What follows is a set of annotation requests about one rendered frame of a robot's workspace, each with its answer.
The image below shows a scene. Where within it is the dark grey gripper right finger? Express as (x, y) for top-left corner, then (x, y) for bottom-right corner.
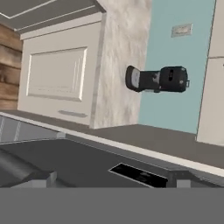
(167, 170), (224, 189)

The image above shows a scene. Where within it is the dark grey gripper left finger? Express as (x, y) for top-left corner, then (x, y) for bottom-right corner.
(0, 170), (58, 189)

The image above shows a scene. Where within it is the white panelled cupboard door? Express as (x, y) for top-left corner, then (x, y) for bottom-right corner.
(17, 12), (107, 130)

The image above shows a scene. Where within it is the tall white cupboard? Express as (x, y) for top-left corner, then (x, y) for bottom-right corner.
(195, 0), (224, 147)

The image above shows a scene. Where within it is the black coffee machine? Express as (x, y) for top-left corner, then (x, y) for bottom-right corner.
(124, 65), (191, 94)

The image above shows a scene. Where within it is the grey bar cupboard handle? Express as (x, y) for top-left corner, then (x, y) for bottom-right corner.
(57, 109), (88, 118)

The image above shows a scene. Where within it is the grey wall socket plate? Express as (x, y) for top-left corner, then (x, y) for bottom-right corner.
(171, 23), (193, 39)

